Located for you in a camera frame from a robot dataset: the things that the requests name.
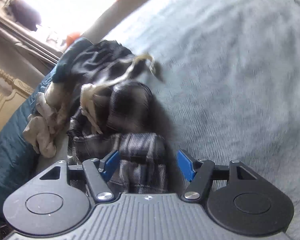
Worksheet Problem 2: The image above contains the orange object on windowsill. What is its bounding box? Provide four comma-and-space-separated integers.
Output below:
65, 33, 81, 48

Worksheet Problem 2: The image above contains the teal blue duvet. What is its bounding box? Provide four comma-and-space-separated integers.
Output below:
0, 70, 55, 227

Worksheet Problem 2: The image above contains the cream wooden headboard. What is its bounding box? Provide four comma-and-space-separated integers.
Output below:
0, 69, 34, 132

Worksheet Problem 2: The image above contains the black white plaid shirt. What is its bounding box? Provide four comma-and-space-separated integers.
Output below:
68, 81, 176, 194

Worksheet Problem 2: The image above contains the dark navy garment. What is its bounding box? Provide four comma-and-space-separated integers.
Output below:
51, 38, 157, 86

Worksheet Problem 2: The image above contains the beige crumpled garment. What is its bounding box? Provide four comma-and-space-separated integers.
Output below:
23, 82, 71, 158

